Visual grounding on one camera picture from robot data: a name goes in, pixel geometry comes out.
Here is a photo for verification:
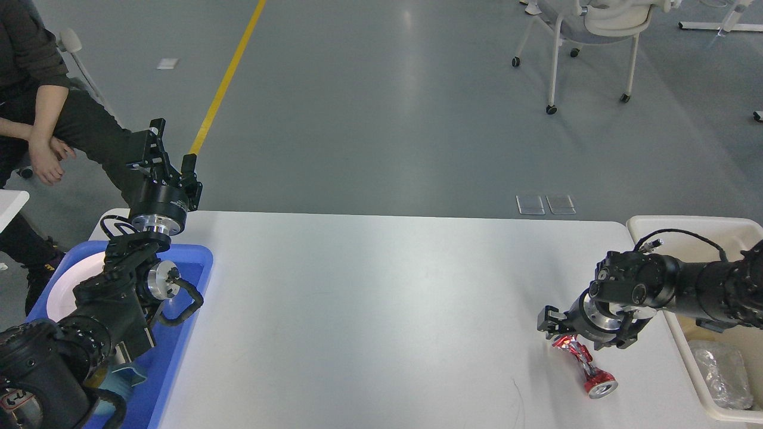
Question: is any red snack wrapper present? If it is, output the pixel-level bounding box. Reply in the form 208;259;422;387
551;334;619;399

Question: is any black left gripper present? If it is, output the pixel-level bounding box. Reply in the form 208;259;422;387
124;119;202;234

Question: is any person's bare forearm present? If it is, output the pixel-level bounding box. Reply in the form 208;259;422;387
1;85;69;148

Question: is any white paper on floor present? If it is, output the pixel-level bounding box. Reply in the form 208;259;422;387
156;58;179;70

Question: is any seated person in black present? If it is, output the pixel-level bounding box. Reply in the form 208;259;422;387
0;0;147;269

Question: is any person's hand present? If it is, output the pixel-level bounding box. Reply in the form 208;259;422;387
28;136;77;186

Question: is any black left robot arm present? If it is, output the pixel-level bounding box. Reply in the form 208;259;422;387
1;119;204;428

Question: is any right floor socket plate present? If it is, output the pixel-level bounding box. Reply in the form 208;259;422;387
546;195;576;215

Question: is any left floor socket plate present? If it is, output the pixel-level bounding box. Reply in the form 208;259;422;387
516;195;545;216

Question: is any foil tray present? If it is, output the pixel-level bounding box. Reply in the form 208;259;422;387
688;340;755;410

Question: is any white office chair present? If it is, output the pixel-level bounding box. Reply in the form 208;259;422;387
511;1;681;115
57;28;125;128

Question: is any teal mug yellow inside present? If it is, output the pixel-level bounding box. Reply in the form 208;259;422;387
96;363;148;403

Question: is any pink plate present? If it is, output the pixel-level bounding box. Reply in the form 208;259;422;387
45;252;179;322

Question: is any beige plastic bin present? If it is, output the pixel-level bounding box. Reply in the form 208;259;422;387
626;216;762;428

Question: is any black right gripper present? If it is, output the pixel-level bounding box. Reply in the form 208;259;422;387
537;295;652;350

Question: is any white office chair left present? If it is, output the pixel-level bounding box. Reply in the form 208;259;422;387
57;28;125;128

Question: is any floor socket plate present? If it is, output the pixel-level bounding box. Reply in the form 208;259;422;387
516;195;545;216
546;195;576;215

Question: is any brown paper bag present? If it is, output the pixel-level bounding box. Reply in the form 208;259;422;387
677;316;716;341

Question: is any white office chair right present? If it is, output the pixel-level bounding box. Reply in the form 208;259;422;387
511;1;681;115

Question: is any white table base far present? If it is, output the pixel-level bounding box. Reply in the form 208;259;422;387
678;1;762;36

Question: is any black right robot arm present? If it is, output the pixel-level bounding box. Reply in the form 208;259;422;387
537;234;761;349

